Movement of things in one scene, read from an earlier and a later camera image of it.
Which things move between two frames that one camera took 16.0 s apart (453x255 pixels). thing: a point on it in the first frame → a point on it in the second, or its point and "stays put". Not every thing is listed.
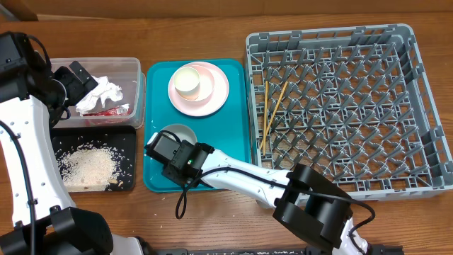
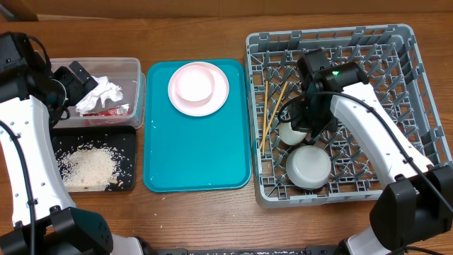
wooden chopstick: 265,117 stays put
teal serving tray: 226,129 stays put
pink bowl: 207,83 stays put
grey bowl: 182,131 → 308,167
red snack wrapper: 122,110 stays put
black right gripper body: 174,172 → 314,117
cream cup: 187,83 → 289,136
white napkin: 104,90 stays put
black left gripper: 78,89 stays put
